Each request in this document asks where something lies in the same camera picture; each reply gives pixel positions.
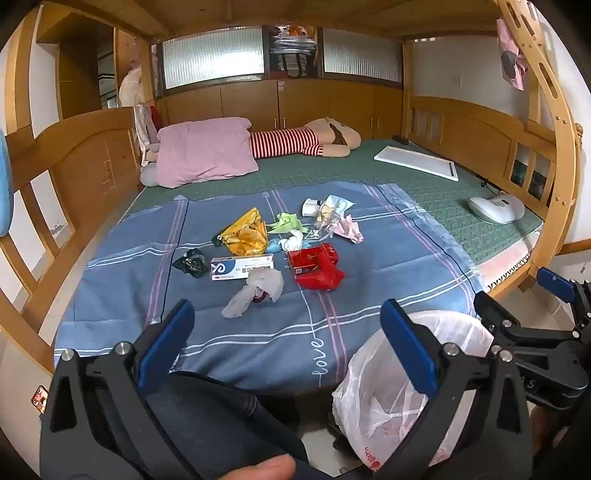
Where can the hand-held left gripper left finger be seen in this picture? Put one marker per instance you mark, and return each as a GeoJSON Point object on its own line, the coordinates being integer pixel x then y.
{"type": "Point", "coordinates": [166, 344]}

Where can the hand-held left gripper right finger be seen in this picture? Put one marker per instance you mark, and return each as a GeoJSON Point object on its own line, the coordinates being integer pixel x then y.
{"type": "Point", "coordinates": [408, 346]}

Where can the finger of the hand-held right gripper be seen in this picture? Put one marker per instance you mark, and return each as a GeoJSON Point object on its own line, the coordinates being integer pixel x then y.
{"type": "Point", "coordinates": [554, 280]}
{"type": "Point", "coordinates": [491, 311]}

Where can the white plastic bag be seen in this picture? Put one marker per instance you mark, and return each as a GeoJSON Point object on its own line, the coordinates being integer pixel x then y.
{"type": "Point", "coordinates": [383, 383]}

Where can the person's left hand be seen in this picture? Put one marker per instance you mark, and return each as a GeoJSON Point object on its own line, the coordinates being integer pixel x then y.
{"type": "Point", "coordinates": [254, 468]}

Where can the blue plaid blanket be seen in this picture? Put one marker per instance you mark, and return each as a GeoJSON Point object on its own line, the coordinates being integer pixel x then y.
{"type": "Point", "coordinates": [138, 277]}

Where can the dark green wrapper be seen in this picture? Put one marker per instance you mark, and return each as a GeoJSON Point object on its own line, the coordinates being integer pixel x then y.
{"type": "Point", "coordinates": [189, 264]}

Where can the white handheld vacuum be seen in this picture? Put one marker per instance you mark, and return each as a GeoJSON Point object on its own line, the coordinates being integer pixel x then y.
{"type": "Point", "coordinates": [496, 208]}

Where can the white and blue medicine box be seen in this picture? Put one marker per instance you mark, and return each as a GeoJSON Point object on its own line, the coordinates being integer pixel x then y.
{"type": "Point", "coordinates": [242, 267]}

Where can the crumpled white plastic wrapper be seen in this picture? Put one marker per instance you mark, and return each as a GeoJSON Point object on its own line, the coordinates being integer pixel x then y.
{"type": "Point", "coordinates": [258, 284]}

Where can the red cardboard box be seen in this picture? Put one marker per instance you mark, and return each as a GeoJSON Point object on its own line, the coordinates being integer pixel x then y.
{"type": "Point", "coordinates": [316, 267]}

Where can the crumpled pink paper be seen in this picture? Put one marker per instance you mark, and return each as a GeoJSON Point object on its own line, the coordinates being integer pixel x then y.
{"type": "Point", "coordinates": [350, 230]}

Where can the yellow snack bag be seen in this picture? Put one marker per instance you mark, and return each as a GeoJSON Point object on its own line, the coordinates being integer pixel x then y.
{"type": "Point", "coordinates": [244, 233]}

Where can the clear plastic wrapper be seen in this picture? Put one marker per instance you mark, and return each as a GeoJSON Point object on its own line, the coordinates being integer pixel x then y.
{"type": "Point", "coordinates": [334, 205]}

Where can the white flat board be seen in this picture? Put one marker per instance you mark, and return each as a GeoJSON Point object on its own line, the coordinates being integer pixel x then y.
{"type": "Point", "coordinates": [415, 161]}

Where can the grey round cushion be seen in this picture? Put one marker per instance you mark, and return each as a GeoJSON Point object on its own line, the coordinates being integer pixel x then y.
{"type": "Point", "coordinates": [148, 176]}

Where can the small white bottle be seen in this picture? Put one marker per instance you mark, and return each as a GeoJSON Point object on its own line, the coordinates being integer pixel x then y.
{"type": "Point", "coordinates": [311, 207]}

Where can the crumpled green paper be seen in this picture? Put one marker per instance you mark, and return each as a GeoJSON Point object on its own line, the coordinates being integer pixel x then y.
{"type": "Point", "coordinates": [286, 224]}

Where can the green bed mat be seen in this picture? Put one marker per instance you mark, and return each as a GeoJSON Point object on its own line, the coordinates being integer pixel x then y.
{"type": "Point", "coordinates": [323, 170]}

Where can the pink pillow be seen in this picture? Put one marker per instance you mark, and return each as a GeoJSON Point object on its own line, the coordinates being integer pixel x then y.
{"type": "Point", "coordinates": [203, 152]}

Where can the hanging clothes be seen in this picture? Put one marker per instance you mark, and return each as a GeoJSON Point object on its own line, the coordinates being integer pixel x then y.
{"type": "Point", "coordinates": [142, 124]}

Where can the pink hanging cloth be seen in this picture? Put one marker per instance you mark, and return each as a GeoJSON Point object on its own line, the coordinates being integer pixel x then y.
{"type": "Point", "coordinates": [510, 60]}

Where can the doll in red striped shirt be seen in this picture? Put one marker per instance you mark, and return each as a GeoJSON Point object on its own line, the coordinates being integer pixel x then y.
{"type": "Point", "coordinates": [286, 141]}

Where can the wooden cabinets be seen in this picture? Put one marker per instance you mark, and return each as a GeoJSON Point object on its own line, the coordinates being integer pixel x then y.
{"type": "Point", "coordinates": [249, 104]}

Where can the frosted glass window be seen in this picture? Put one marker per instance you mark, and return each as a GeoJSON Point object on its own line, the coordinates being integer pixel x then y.
{"type": "Point", "coordinates": [212, 60]}
{"type": "Point", "coordinates": [362, 55]}

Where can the stack of papers and bags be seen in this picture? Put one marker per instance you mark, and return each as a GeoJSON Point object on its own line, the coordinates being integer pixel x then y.
{"type": "Point", "coordinates": [293, 46]}

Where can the wooden bunk bed frame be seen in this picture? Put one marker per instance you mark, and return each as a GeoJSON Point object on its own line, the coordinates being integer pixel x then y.
{"type": "Point", "coordinates": [83, 152]}

